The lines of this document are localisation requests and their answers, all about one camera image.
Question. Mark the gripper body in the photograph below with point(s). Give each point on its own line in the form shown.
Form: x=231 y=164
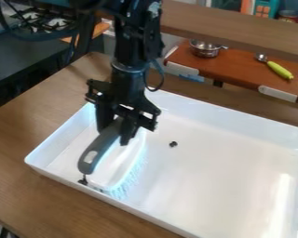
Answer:
x=128 y=89

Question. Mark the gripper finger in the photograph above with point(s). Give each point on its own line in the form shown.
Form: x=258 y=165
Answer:
x=104 y=116
x=128 y=131

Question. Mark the grey brush with white bristles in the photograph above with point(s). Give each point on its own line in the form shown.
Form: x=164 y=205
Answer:
x=98 y=148

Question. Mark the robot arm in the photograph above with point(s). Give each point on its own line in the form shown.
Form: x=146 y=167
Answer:
x=133 y=34

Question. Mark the pile of black bits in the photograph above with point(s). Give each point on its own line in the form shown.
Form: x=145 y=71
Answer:
x=173 y=144
x=83 y=181

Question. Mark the silver pot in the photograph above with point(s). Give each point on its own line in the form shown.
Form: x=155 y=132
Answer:
x=204 y=49

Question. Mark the white tray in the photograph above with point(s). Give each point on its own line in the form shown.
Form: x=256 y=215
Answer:
x=222 y=179

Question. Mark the toy stove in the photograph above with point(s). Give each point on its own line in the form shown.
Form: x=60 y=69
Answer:
x=45 y=19

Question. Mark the reddish brown side table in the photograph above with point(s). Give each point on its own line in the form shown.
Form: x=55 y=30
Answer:
x=238 y=69

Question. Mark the orange and teal toy kitchen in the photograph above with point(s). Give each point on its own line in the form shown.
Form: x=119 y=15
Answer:
x=261 y=7

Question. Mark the red can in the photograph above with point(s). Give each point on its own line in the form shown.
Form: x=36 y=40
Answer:
x=288 y=16

